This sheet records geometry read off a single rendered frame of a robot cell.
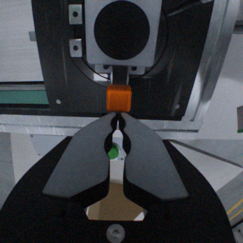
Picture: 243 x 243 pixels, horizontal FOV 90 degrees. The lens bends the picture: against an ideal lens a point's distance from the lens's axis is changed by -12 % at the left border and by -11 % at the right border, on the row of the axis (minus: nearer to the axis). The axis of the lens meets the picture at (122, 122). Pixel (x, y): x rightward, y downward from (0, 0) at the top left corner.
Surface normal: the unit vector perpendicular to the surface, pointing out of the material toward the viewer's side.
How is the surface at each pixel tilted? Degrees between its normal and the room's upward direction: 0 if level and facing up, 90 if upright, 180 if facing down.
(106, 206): 90
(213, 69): 0
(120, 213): 90
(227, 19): 0
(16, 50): 0
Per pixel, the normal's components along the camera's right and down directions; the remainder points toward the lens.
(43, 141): 0.01, 0.55
